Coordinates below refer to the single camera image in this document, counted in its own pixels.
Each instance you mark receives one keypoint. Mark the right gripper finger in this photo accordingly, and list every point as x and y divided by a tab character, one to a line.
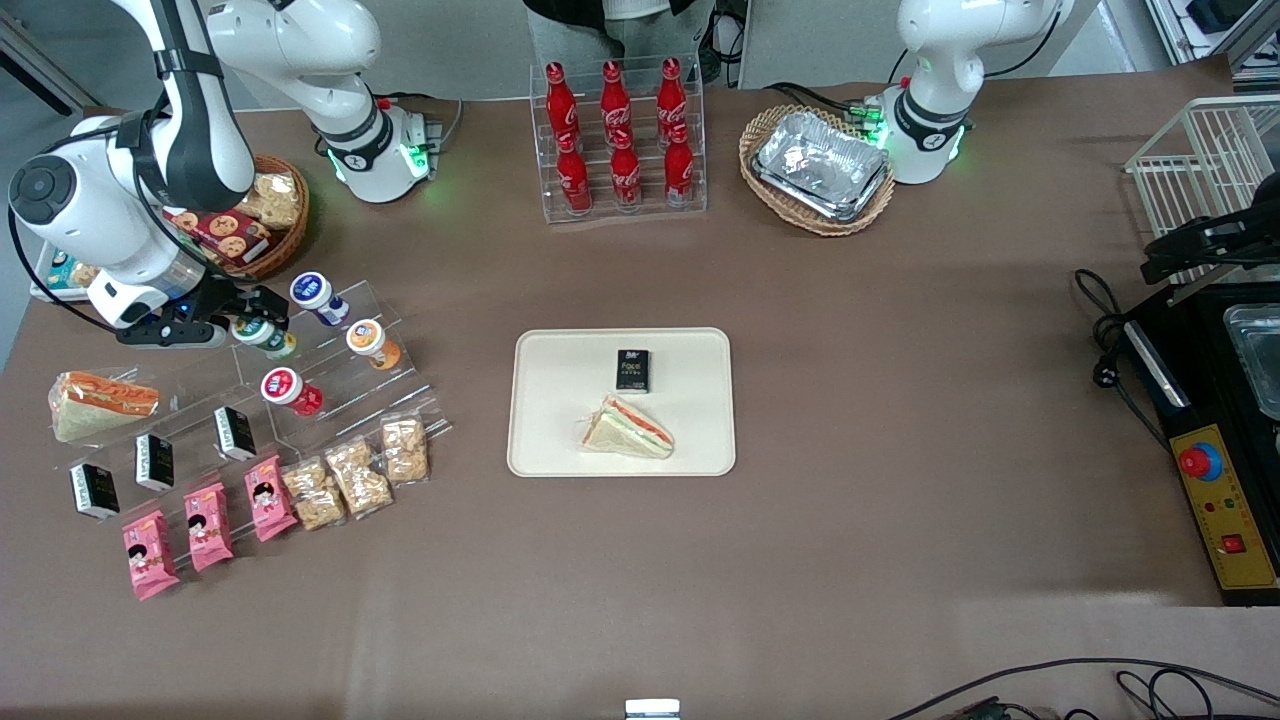
228	333
268	303

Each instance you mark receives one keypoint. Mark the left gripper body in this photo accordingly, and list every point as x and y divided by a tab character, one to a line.
1192	243

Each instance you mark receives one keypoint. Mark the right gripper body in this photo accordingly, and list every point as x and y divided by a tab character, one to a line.
222	297

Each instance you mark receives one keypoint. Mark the green lid gum bottle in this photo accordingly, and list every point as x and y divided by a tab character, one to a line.
268	340

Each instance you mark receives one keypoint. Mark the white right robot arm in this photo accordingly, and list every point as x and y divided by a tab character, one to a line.
90	220

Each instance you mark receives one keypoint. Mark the blue lid gum bottle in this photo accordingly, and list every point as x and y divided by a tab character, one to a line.
315	293

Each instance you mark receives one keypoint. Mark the red lid gum bottle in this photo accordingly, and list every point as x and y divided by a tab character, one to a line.
285	388

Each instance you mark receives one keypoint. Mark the orange lid gum bottle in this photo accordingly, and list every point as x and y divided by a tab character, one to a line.
370	340

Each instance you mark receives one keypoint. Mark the steel tray container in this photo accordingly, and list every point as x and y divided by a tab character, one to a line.
1260	360

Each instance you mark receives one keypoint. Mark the cream plastic tray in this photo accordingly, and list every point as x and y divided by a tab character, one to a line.
560	400

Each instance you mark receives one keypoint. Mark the dark brown wicker basket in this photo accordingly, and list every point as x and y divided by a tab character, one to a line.
290	240

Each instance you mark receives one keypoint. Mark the red cookie box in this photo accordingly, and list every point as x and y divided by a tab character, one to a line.
225	235

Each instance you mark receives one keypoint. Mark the black Face pack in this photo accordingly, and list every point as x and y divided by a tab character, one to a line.
95	491
155	462
235	433
633	371

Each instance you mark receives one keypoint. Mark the clear bag of biscuits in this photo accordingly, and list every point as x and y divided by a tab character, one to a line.
272	198

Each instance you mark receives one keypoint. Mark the white teal snack packet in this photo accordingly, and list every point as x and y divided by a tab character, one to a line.
65	272

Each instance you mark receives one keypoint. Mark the wrapped triangle sandwich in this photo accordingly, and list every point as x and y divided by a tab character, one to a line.
100	405
630	432

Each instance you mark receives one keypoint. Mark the black sealing machine yellow panel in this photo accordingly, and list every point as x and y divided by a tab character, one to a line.
1200	400

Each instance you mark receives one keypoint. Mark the pink snack packet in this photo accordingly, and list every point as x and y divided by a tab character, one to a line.
270	498
150	555
208	527

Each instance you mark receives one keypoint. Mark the clear bag brown snacks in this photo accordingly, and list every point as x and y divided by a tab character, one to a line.
405	450
358	478
315	495

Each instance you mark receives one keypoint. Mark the clear acrylic bottle rack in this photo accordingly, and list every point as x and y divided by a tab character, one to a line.
540	150

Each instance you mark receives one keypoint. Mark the red cola bottle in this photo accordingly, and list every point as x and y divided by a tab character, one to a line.
615	100
626	175
679	170
561	100
574	178
672	98

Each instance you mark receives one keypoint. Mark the aluminium foil container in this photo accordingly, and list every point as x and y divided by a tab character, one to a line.
820	165

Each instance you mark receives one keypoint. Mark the light woven wicker basket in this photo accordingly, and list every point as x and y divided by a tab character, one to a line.
770	200

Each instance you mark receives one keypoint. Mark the small white device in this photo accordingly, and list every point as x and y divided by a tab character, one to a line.
652	710

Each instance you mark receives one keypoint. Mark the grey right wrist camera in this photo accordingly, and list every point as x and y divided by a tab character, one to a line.
170	337

